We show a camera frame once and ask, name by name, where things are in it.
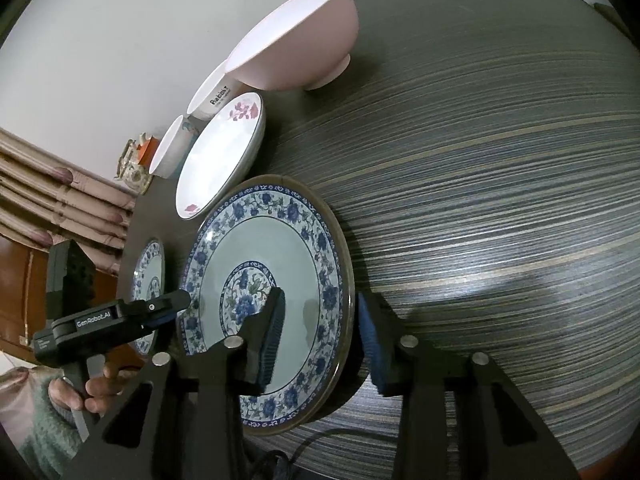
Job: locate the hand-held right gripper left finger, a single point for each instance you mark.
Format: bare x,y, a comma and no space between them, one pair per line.
272,332

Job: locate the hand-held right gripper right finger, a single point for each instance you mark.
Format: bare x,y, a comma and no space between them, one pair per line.
372,347

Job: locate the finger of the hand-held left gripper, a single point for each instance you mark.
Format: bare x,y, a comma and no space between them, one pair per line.
172,301
161,320

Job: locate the small blue floral plate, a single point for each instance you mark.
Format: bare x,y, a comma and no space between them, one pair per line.
149,270

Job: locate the large blue floral plate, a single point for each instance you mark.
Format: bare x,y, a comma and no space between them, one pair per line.
280,240

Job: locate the small white bowl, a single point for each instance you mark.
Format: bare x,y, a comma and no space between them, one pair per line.
172,147

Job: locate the person's left forearm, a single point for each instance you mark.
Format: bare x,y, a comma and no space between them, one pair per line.
42,425

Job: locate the person's left hand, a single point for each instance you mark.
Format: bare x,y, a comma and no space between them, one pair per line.
107,387

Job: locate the brown wooden cabinet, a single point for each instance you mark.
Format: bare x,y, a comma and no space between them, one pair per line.
22,285

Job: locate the floral ceramic teapot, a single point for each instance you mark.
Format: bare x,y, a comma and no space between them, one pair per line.
132,172

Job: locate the beige pleated curtain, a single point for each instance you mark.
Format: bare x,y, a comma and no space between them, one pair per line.
60,195

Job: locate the white plate with pink flowers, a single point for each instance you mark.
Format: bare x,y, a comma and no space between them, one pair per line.
220,160

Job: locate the orange lidded cup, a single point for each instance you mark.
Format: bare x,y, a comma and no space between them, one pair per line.
145,150

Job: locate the pink bowl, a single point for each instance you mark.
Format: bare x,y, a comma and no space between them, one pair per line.
300,40

